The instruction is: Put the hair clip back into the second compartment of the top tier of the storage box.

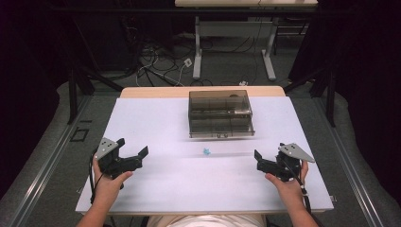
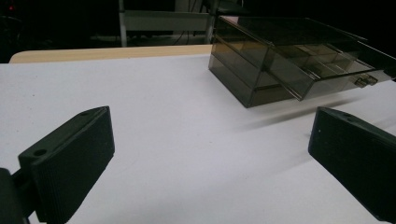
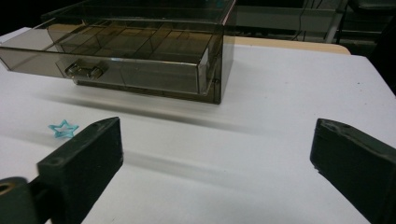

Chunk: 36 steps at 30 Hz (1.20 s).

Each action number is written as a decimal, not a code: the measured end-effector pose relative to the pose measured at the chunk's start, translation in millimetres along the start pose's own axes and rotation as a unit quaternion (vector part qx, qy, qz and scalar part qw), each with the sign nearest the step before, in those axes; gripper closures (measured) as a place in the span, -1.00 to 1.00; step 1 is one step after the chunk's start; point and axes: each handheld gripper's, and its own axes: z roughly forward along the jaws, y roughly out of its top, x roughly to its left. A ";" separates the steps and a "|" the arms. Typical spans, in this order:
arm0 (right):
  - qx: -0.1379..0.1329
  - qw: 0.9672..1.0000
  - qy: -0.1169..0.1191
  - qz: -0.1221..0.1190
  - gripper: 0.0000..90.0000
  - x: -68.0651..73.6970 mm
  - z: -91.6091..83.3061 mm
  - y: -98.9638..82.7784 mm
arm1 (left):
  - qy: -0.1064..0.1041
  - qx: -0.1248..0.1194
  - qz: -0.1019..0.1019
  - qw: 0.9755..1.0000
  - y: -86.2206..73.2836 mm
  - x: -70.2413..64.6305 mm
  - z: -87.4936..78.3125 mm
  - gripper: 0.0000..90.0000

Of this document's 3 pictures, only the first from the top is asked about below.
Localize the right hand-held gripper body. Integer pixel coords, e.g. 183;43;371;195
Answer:
255;142;316;183

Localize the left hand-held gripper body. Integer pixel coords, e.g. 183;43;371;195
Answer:
94;137;143;180

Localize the person's left hand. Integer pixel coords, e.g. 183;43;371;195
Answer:
92;163;134;205

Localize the person's right hand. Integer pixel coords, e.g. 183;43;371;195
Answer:
264;160;310;206

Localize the white table mat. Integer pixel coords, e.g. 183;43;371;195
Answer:
75;96;335;214

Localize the smoky transparent plastic compartment box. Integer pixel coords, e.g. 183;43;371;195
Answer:
187;89;256;139

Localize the black metal stand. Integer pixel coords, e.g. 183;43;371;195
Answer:
66;64;125;126
283;64;338;128

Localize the person's white shirt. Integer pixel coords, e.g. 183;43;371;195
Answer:
146;214;268;227

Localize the dark curtain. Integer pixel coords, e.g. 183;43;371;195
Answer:
0;0;96;200
288;0;401;206

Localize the white-legged desk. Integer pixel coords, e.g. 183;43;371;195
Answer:
174;0;320;81

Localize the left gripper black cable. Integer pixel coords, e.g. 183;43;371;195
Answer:
89;152;106;205

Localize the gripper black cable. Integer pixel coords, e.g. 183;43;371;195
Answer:
89;152;106;205
281;158;314;216

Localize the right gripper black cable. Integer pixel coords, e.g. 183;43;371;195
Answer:
281;158;314;216

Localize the tangle of floor cables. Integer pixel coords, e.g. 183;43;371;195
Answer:
124;18;216;88

